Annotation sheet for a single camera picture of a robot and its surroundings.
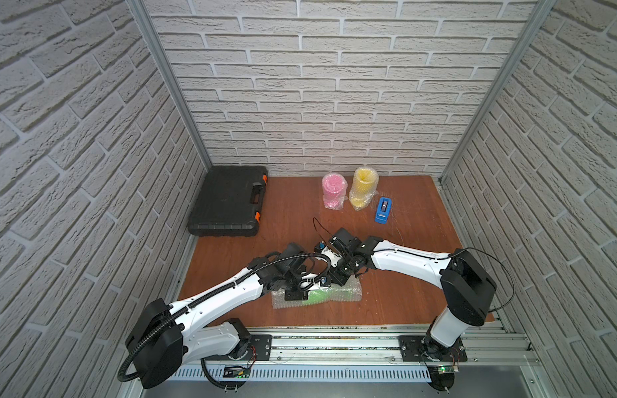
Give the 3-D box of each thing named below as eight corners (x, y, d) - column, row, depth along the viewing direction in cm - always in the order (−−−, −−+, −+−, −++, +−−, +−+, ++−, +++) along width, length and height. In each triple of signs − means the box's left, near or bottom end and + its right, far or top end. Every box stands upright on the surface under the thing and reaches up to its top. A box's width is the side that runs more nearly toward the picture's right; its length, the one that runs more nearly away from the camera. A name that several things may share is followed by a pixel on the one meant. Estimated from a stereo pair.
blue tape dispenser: (374, 221, 105) (376, 215, 102) (377, 202, 112) (379, 196, 109) (387, 224, 104) (389, 218, 101) (389, 205, 111) (392, 198, 108)
